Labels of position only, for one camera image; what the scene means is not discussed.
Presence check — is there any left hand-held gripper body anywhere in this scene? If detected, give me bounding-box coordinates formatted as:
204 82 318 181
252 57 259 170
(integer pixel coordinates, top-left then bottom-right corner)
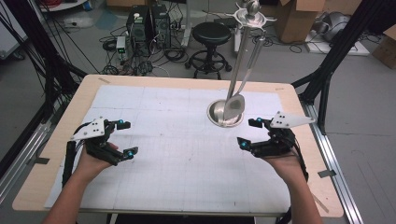
70 116 125 166

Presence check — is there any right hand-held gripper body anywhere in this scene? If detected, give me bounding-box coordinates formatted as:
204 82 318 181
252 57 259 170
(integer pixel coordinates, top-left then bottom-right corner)
250 110 317 159

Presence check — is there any steel spatula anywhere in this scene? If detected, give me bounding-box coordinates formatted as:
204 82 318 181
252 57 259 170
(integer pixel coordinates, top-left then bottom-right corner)
222 32 267 123

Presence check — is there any steel utensil rack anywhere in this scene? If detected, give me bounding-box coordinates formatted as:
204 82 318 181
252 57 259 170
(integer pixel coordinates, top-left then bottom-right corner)
206 0 278 129

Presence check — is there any person's left hand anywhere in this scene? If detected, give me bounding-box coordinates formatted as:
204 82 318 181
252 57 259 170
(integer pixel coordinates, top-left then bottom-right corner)
74 145 116 185

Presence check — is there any person's right hand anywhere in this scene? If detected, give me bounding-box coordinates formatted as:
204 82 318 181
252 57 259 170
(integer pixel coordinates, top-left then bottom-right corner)
263 153 308 185

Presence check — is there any white grid mat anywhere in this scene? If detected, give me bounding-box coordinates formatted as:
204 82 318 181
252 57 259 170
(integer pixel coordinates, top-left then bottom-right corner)
43 84 292 217

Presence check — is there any small grey device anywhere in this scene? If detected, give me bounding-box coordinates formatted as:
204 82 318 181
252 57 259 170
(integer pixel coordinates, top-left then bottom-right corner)
115 35 127 61

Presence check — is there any thin wooden strip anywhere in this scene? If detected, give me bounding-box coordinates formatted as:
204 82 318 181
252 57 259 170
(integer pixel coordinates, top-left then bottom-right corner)
311 192 331 215

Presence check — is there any white flat board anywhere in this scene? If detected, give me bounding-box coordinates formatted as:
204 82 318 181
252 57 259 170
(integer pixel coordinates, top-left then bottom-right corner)
304 31 372 57

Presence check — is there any black computer tower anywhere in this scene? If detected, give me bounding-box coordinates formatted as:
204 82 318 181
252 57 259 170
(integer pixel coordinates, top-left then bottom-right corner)
125 4 154 58
150 3 173 49

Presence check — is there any large open cardboard box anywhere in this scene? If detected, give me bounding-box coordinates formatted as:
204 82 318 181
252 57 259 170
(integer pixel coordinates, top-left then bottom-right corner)
275 0 327 44

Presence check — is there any black round stool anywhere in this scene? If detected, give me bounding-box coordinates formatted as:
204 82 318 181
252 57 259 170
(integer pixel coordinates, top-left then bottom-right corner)
184 21 233 80

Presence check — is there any grey rounded machine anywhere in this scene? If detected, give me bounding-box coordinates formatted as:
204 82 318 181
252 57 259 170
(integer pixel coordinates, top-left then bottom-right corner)
315 11 351 43

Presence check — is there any white stand pole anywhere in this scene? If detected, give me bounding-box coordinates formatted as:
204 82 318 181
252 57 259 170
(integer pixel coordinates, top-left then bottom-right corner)
180 0 192 49

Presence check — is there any small cardboard box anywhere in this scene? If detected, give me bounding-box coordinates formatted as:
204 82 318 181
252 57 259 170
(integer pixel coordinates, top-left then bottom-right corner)
371 24 396 70

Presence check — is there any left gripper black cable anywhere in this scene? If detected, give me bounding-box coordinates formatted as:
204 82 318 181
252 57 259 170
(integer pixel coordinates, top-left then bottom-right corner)
61 120 94 189

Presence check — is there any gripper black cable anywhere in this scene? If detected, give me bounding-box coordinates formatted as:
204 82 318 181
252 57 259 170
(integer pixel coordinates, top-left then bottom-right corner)
290 133 310 184
61 120 94 189

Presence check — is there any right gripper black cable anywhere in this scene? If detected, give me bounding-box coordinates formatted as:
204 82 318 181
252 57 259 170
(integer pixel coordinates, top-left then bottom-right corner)
290 133 310 184

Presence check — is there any tangle of floor cables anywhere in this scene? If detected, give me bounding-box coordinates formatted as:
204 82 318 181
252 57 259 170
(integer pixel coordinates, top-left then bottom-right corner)
98 24 190 77

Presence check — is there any aluminium rail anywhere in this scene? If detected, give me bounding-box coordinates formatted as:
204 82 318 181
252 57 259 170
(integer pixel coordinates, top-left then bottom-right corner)
0 102 64 204
300 101 365 224

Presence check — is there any black metal frame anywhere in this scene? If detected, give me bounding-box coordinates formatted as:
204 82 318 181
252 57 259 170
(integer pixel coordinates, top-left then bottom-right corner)
291 0 396 135
0 0 89 125

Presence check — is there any black cable coil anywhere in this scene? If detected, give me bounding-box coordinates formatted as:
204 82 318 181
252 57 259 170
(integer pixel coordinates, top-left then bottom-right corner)
251 32 304 54

